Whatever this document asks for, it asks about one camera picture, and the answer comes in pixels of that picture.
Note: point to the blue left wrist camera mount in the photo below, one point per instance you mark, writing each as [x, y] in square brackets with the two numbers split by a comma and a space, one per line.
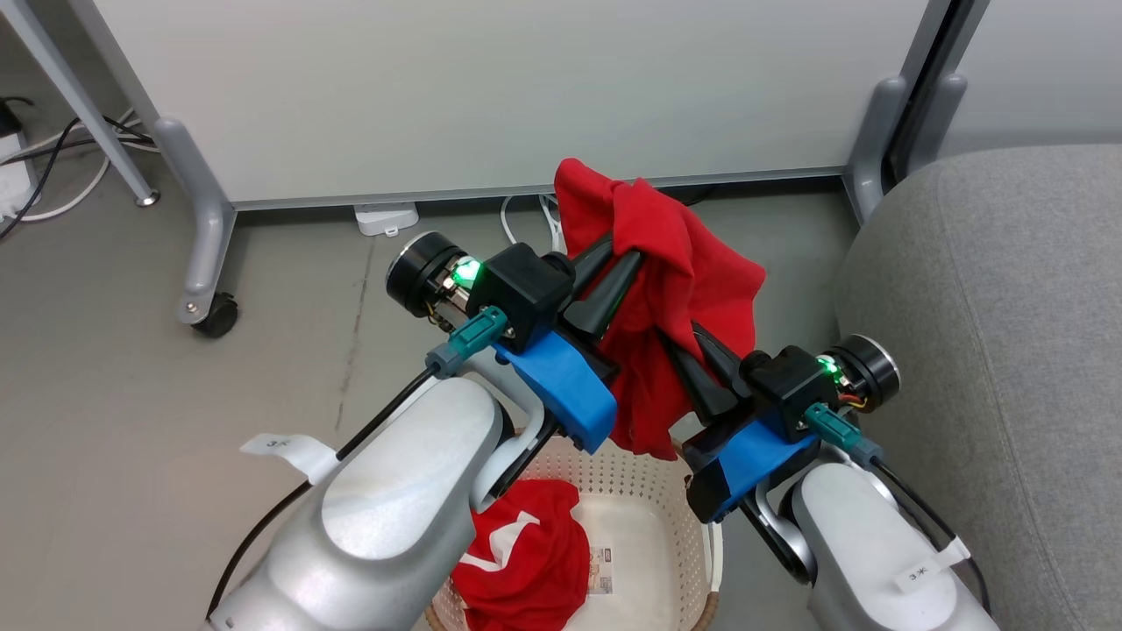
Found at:
[565, 386]

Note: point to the small white floor box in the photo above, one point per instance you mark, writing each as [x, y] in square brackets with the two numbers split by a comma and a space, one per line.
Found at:
[386, 217]

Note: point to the red garment with white print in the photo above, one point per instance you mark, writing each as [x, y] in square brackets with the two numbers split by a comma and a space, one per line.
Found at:
[535, 570]

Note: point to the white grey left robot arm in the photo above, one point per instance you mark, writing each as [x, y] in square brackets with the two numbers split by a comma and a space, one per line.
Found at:
[394, 517]

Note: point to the grey partition leg with caster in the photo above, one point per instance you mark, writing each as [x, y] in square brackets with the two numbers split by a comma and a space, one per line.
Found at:
[206, 210]

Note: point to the white paper tag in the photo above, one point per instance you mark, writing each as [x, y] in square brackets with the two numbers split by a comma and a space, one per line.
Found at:
[929, 568]
[285, 451]

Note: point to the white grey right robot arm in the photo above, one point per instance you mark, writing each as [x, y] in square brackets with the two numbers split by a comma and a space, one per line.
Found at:
[868, 552]

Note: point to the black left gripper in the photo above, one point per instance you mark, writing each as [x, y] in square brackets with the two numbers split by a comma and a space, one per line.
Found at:
[526, 289]

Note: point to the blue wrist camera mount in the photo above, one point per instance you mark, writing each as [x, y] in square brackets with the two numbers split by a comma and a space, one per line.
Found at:
[745, 460]
[565, 386]

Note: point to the printed basket label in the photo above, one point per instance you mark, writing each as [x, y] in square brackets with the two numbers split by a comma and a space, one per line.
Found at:
[601, 570]

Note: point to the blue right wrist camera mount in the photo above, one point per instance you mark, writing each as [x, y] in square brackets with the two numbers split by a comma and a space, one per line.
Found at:
[745, 460]

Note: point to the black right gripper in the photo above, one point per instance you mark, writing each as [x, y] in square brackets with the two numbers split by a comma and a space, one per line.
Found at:
[789, 381]

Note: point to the white power strip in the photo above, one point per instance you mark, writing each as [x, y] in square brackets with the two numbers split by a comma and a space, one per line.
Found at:
[13, 180]

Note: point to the plain red garment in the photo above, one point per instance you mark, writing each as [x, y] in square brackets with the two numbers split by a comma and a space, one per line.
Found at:
[675, 254]

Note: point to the grey fabric sofa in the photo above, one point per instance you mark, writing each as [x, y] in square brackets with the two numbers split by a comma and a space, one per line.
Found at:
[999, 368]

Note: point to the cream perforated laundry basket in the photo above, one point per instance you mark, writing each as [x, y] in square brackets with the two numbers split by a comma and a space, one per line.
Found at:
[649, 543]

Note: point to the white partition panel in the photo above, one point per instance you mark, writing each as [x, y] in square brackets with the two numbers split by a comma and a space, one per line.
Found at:
[508, 88]

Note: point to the light grey partition panel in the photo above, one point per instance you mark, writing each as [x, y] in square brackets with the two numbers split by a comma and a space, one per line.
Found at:
[1043, 70]

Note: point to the grey metal table leg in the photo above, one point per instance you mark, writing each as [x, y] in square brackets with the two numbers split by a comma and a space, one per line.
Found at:
[83, 96]

